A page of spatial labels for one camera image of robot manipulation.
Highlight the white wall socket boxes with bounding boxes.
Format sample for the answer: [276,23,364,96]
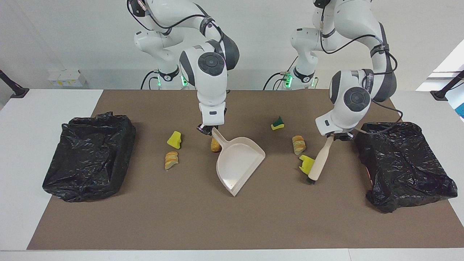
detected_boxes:
[48,70,87,87]

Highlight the yellow sponge wedge piece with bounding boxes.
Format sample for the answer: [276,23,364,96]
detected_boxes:
[167,131,182,150]

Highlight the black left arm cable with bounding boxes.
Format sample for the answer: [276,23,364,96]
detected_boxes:
[319,0,403,135]

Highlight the brown table mat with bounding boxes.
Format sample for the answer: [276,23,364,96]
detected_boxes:
[27,90,464,250]

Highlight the black arm base cables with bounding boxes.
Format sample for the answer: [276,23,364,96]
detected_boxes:
[263,72,291,90]
[141,70,162,90]

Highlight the notched yellow sponge piece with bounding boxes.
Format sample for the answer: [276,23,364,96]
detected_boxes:
[298,155,315,174]

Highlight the striped croissant bread piece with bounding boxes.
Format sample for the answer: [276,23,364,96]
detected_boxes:
[165,151,179,171]
[292,135,306,156]

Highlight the black right arm base cables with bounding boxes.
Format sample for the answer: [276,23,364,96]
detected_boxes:
[141,70,162,90]

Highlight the black left arm base cables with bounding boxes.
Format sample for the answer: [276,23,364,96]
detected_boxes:
[263,72,291,90]

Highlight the black bag lined bin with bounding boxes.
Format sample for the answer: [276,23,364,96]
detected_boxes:
[355,121,458,213]
[42,112,137,203]

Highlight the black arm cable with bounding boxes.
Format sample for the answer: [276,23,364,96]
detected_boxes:
[319,0,403,135]
[136,0,223,42]

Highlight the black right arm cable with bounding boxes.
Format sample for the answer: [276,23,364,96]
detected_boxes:
[136,0,223,42]

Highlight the beige brush with black bristles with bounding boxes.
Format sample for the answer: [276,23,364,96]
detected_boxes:
[306,136,335,185]

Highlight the beige plastic dustpan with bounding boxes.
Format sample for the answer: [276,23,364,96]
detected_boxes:
[211,127,266,197]

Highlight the black camera stand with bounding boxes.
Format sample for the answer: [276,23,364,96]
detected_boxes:
[0,70,29,99]
[431,71,464,101]

